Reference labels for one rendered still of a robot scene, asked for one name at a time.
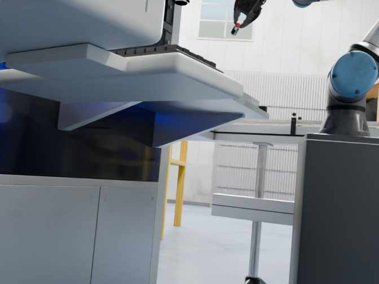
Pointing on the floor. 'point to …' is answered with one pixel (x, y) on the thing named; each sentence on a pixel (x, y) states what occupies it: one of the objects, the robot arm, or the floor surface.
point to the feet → (254, 280)
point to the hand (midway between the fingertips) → (238, 24)
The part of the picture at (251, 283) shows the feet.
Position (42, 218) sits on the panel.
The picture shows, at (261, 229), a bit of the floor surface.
